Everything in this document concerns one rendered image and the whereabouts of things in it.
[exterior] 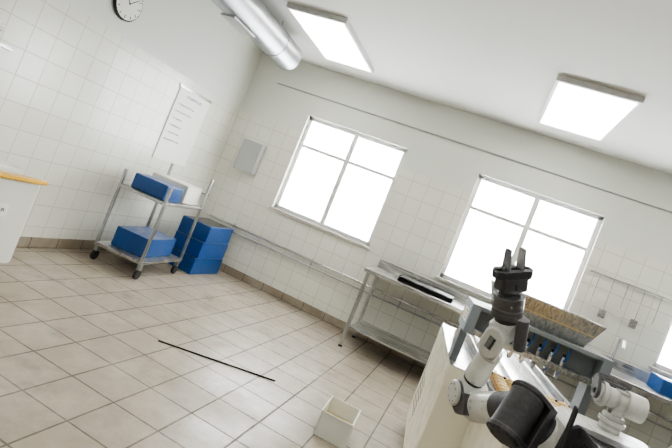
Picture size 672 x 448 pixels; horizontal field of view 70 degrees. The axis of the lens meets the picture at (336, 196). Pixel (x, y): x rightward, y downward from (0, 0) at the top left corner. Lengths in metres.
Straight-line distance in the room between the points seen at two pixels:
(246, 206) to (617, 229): 4.41
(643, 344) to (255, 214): 4.65
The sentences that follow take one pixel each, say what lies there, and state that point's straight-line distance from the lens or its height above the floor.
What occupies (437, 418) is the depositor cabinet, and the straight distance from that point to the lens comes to 2.81.
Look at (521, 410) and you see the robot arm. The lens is 1.41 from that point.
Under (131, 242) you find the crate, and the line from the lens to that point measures 5.19.
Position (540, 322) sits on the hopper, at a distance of 2.81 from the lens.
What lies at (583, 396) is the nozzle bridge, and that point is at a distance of 2.98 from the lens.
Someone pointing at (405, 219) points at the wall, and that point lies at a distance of 5.88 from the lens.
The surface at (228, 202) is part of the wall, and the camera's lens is 6.67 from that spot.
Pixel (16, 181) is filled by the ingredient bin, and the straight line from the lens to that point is 3.94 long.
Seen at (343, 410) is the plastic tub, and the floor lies 0.11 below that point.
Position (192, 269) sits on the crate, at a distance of 5.89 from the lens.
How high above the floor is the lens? 1.40
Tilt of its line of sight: 1 degrees up
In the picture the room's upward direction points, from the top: 22 degrees clockwise
